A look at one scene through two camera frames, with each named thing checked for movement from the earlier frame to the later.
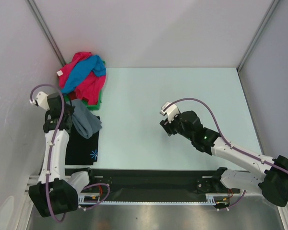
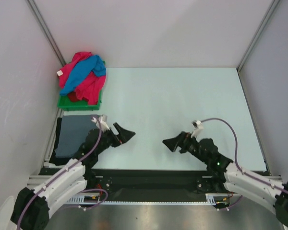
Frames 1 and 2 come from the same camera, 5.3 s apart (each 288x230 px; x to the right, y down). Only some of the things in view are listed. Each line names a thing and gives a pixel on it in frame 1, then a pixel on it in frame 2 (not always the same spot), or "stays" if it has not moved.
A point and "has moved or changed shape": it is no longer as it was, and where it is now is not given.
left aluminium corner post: x=32 y=4 stays
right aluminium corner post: x=272 y=5 stays
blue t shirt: x=91 y=63 stays
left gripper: x=70 y=109 → x=123 y=136
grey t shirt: x=84 y=120 has moved or changed shape
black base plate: x=160 y=182 stays
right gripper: x=168 y=127 → x=173 y=143
